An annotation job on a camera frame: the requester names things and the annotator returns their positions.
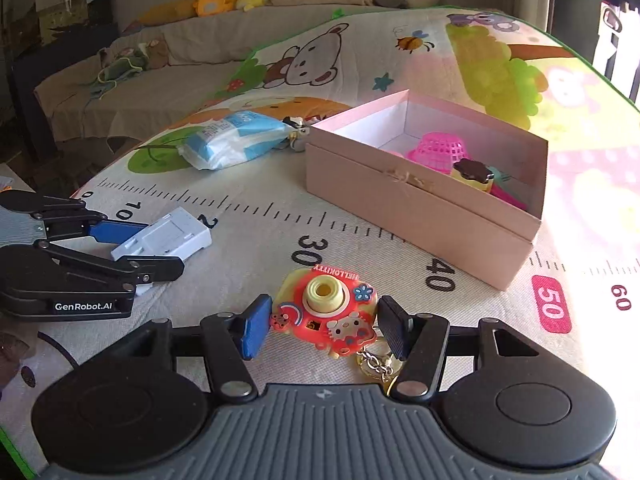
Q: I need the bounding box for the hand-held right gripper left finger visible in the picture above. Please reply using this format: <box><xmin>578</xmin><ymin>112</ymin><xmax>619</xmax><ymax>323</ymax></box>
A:
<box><xmin>107</xmin><ymin>294</ymin><xmax>274</xmax><ymax>406</ymax></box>

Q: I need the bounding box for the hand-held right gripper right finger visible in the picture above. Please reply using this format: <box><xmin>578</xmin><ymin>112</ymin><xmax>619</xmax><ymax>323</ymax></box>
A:
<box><xmin>377</xmin><ymin>296</ymin><xmax>542</xmax><ymax>405</ymax></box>

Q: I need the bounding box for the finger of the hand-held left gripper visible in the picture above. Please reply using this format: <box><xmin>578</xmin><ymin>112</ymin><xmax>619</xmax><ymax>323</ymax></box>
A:
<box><xmin>0</xmin><ymin>189</ymin><xmax>151</xmax><ymax>245</ymax></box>
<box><xmin>0</xmin><ymin>240</ymin><xmax>186</xmax><ymax>292</ymax></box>

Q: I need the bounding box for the white plastic rectangular case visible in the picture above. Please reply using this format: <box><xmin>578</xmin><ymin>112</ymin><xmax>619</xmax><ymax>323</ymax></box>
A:
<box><xmin>111</xmin><ymin>207</ymin><xmax>214</xmax><ymax>296</ymax></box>

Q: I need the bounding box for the red cartoon toy camera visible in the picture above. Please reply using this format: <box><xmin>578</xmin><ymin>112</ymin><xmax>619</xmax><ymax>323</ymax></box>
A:
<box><xmin>270</xmin><ymin>262</ymin><xmax>382</xmax><ymax>359</ymax></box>

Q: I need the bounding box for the pink cardboard box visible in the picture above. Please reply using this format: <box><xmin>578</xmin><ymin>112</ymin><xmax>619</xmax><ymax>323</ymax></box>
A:
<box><xmin>304</xmin><ymin>88</ymin><xmax>551</xmax><ymax>292</ymax></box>

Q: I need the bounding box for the cartoon printed play mat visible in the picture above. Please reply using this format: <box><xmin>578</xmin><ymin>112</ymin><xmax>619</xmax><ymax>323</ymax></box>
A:
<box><xmin>0</xmin><ymin>5</ymin><xmax>640</xmax><ymax>480</ymax></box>

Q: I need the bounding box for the blue white tissue pack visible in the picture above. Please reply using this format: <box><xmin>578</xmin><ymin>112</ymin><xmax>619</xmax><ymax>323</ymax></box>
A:
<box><xmin>177</xmin><ymin>110</ymin><xmax>294</xmax><ymax>172</ymax></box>

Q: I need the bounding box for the green crumpled cloth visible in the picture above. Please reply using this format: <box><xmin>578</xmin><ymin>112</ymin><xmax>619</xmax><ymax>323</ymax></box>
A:
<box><xmin>96</xmin><ymin>42</ymin><xmax>152</xmax><ymax>87</ymax></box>

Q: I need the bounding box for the pink plastic toy piece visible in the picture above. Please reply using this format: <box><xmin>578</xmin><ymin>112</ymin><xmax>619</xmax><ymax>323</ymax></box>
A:
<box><xmin>491</xmin><ymin>182</ymin><xmax>529</xmax><ymax>212</ymax></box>

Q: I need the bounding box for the yellow brown toy pudding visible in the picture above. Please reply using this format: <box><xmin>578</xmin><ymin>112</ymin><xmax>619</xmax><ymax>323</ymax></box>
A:
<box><xmin>452</xmin><ymin>157</ymin><xmax>494</xmax><ymax>194</ymax></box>

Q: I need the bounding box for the pink toy basket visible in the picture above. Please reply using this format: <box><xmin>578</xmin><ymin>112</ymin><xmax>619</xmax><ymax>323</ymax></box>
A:
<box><xmin>404</xmin><ymin>132</ymin><xmax>476</xmax><ymax>177</ymax></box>

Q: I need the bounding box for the dark glass cabinet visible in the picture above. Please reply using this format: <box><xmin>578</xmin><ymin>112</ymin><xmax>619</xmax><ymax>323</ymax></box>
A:
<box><xmin>0</xmin><ymin>0</ymin><xmax>120</xmax><ymax>162</ymax></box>

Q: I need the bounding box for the beige covered sofa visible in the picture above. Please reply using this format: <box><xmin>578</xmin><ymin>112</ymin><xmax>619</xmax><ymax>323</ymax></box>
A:
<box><xmin>32</xmin><ymin>0</ymin><xmax>556</xmax><ymax>160</ymax></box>

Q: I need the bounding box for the long yellow plush pillow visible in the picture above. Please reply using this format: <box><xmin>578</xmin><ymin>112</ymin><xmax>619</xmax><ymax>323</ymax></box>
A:
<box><xmin>137</xmin><ymin>0</ymin><xmax>199</xmax><ymax>26</ymax></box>

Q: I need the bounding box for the gold keychain clasp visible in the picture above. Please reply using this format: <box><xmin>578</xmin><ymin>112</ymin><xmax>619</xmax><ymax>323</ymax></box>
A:
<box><xmin>356</xmin><ymin>341</ymin><xmax>409</xmax><ymax>397</ymax></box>

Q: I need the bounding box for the small grey figure keychain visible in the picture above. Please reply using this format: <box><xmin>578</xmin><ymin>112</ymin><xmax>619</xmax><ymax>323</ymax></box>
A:
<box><xmin>280</xmin><ymin>116</ymin><xmax>314</xmax><ymax>154</ymax></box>

